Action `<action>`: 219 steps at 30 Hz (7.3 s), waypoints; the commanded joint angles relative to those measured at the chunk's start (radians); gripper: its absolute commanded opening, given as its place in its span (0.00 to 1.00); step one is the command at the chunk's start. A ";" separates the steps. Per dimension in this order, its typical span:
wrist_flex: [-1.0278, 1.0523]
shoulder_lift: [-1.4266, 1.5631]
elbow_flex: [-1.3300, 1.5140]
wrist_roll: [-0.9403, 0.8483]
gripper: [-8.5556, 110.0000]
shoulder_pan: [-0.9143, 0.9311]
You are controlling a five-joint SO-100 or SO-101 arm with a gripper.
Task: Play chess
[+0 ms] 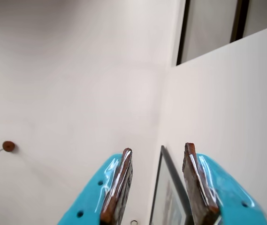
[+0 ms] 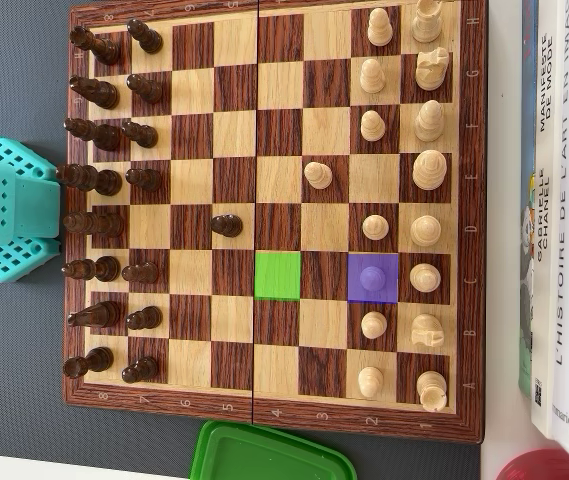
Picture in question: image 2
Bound light wooden pawn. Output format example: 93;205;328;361
357;365;385;400
358;264;386;292
303;161;334;191
361;213;390;241
366;7;394;48
360;310;389;339
359;57;386;95
359;108;386;143

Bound dark wooden pawn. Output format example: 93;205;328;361
125;73;164;105
121;119;159;149
120;355;160;385
125;305;164;331
121;261;160;285
124;167;163;193
210;213;244;239
126;18;164;55

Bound wooden folding chessboard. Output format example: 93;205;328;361
61;0;490;446

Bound light wooden queen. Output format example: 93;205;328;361
409;213;443;249

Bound light wooden bishop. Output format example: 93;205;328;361
413;99;446;144
408;262;442;295

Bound light wooden king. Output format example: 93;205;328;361
411;148;449;192

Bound light wooden knight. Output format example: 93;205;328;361
409;312;446;350
414;45;451;92

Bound dark wooden queen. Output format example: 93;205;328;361
62;210;125;239

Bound dark wooden bishop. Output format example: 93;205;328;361
62;255;122;282
63;117;123;153

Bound dark wooden knight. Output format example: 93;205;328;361
68;74;120;110
66;301;123;329

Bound dark wooden king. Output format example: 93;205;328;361
55;163;124;197

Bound light wooden rook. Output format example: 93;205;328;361
415;369;449;414
410;0;445;44

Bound green plastic tray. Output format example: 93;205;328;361
188;419;358;480

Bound dark wooden rook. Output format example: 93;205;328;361
62;346;114;380
69;25;122;66

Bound blue panda picture book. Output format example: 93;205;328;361
517;0;540;399

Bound white Gabrielle Chanel book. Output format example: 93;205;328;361
529;0;563;441

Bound dark grey table mat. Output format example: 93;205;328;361
0;0;483;480

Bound red transparent measuring cup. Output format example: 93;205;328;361
494;448;569;480

